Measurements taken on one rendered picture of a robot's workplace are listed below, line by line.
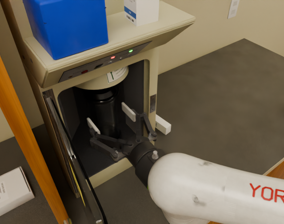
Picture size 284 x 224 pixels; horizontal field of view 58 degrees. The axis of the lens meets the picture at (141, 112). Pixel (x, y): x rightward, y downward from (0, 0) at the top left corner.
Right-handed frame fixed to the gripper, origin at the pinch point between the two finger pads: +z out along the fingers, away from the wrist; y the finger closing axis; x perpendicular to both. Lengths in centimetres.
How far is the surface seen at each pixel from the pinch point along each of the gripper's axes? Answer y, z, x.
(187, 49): -71, 40, 18
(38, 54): 16.3, -11.9, -32.2
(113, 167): 2.7, -4.0, 19.1
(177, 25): -9.9, -16.0, -31.7
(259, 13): -133, 40, 13
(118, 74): -3.5, -2.0, -14.9
